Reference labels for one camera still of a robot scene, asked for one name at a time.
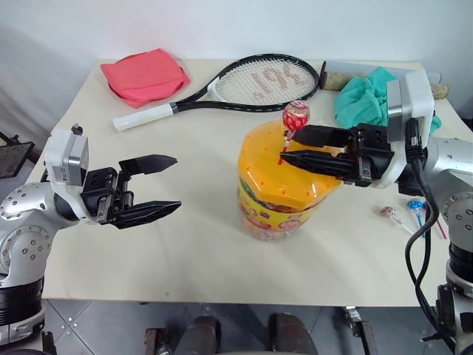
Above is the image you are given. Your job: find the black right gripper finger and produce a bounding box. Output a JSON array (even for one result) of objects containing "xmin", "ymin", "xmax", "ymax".
[
  {"xmin": 279, "ymin": 149, "xmax": 362, "ymax": 183},
  {"xmin": 291, "ymin": 124, "xmax": 353, "ymax": 149}
]

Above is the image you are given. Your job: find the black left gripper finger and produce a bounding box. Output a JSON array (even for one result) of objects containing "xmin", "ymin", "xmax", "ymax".
[
  {"xmin": 118, "ymin": 154, "xmax": 178, "ymax": 178},
  {"xmin": 110, "ymin": 200, "xmax": 183, "ymax": 231}
]

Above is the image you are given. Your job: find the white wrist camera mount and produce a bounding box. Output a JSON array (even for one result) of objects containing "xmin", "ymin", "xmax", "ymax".
[
  {"xmin": 44, "ymin": 126, "xmax": 92, "ymax": 225},
  {"xmin": 376, "ymin": 70, "xmax": 436, "ymax": 189}
]

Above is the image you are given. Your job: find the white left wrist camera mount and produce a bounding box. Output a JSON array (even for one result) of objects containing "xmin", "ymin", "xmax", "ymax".
[{"xmin": 44, "ymin": 126, "xmax": 92, "ymax": 225}]

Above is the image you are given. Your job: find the rusty metal bracket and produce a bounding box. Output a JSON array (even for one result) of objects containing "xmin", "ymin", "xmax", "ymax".
[{"xmin": 145, "ymin": 326, "xmax": 168, "ymax": 355}]

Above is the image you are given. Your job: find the red-stick lollipop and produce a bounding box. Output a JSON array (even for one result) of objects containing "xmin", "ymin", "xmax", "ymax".
[{"xmin": 424, "ymin": 201, "xmax": 448, "ymax": 240}]

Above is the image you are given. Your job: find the metal table bracket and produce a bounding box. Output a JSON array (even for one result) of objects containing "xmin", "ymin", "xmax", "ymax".
[{"xmin": 343, "ymin": 305, "xmax": 378, "ymax": 349}]

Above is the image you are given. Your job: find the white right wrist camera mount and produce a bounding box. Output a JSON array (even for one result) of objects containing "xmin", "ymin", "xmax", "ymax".
[{"xmin": 376, "ymin": 70, "xmax": 436, "ymax": 189}]

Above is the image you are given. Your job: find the dark rounded shape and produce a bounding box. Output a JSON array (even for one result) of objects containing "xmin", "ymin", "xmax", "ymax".
[{"xmin": 267, "ymin": 312, "xmax": 319, "ymax": 355}]

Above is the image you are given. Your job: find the red lollipop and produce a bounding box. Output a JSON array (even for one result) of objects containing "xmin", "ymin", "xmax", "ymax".
[{"xmin": 277, "ymin": 100, "xmax": 310, "ymax": 166}]

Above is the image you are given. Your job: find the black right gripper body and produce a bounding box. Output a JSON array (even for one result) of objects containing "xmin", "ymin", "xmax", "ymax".
[{"xmin": 346, "ymin": 123, "xmax": 392, "ymax": 187}]

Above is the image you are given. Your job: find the black and white tennis racket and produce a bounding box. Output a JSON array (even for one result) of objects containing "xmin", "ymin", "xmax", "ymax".
[{"xmin": 112, "ymin": 53, "xmax": 321, "ymax": 132}]

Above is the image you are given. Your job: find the crumpled teal cloth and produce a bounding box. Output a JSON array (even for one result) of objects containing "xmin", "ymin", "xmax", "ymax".
[{"xmin": 333, "ymin": 66, "xmax": 443, "ymax": 136}]

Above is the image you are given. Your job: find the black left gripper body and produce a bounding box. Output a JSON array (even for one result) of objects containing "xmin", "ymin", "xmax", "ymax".
[{"xmin": 81, "ymin": 166, "xmax": 135, "ymax": 226}]

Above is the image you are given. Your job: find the beige cylinder with dark end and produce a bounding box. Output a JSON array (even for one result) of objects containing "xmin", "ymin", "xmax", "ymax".
[{"xmin": 319, "ymin": 61, "xmax": 450, "ymax": 101}]

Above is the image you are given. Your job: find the black framed panel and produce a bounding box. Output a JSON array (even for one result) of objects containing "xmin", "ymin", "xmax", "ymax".
[{"xmin": 0, "ymin": 130, "xmax": 36, "ymax": 181}]

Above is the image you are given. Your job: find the brown and white wrapped lollipop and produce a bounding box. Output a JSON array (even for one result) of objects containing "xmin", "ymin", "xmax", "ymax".
[{"xmin": 380, "ymin": 206, "xmax": 415, "ymax": 235}]

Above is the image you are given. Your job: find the yellow-lidded lollipop jar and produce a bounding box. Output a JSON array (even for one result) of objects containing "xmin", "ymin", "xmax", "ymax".
[{"xmin": 236, "ymin": 120, "xmax": 343, "ymax": 243}]

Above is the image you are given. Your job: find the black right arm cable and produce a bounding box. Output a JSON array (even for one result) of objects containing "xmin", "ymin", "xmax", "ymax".
[{"xmin": 404, "ymin": 117, "xmax": 457, "ymax": 351}]

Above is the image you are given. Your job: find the blue wrapped lollipop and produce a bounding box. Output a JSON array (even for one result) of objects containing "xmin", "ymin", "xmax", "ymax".
[{"xmin": 406, "ymin": 199, "xmax": 426, "ymax": 238}]

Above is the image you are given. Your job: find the grey flat sheet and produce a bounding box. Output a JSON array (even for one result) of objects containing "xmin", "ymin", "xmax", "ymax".
[{"xmin": 324, "ymin": 60, "xmax": 443, "ymax": 85}]

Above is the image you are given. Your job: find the folded red cloth bag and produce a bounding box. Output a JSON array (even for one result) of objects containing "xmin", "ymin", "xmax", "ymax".
[{"xmin": 100, "ymin": 48, "xmax": 191, "ymax": 109}]

